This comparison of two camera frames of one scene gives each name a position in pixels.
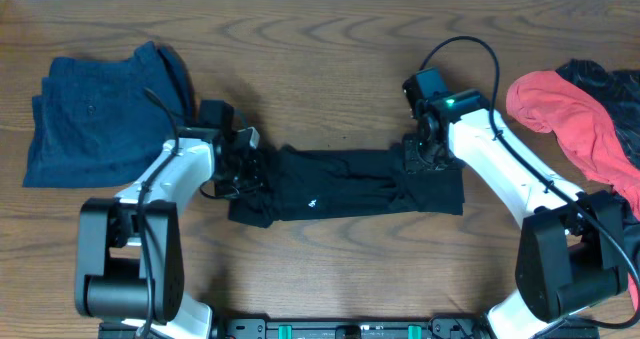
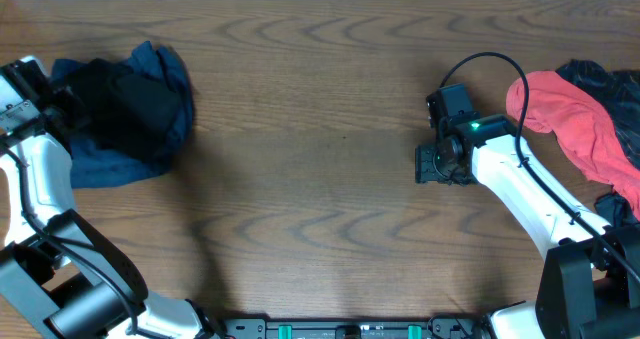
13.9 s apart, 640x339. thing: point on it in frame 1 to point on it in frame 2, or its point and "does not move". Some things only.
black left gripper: x=256 y=177 to x=68 y=117
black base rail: x=335 y=327 does not move
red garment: x=540 y=102 does not move
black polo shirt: x=309 y=183 to x=134 y=114
